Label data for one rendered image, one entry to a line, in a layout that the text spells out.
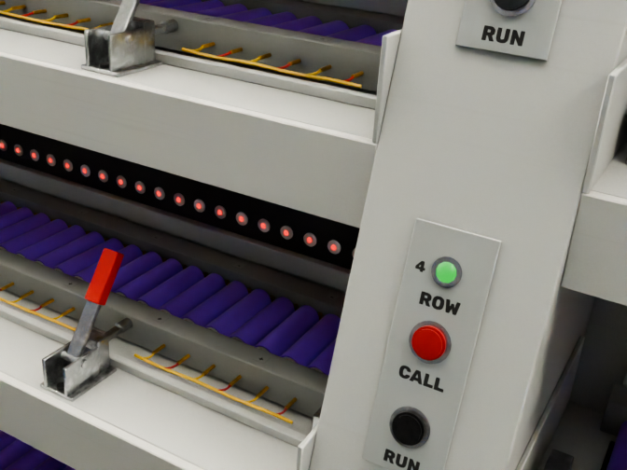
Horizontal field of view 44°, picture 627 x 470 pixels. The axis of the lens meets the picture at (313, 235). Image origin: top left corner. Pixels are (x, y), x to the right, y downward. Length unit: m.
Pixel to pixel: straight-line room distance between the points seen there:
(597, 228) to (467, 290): 0.06
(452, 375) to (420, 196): 0.08
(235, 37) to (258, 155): 0.11
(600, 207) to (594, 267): 0.03
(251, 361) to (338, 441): 0.12
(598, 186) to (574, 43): 0.06
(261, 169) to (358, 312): 0.09
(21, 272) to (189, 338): 0.15
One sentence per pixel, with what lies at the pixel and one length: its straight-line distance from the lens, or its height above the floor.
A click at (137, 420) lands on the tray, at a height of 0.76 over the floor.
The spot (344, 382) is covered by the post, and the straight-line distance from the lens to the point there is 0.39.
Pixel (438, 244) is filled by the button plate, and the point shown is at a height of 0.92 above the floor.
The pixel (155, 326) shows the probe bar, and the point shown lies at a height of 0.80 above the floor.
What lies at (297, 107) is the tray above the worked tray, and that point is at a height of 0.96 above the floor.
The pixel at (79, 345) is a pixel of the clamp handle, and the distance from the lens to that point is 0.52.
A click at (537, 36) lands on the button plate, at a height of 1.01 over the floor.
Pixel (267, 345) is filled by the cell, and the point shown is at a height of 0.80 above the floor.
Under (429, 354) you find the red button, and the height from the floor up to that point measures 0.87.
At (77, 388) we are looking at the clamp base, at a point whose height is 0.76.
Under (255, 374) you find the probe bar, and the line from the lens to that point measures 0.50.
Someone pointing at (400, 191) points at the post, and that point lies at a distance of 0.36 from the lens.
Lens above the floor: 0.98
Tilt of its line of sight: 12 degrees down
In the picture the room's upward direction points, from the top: 11 degrees clockwise
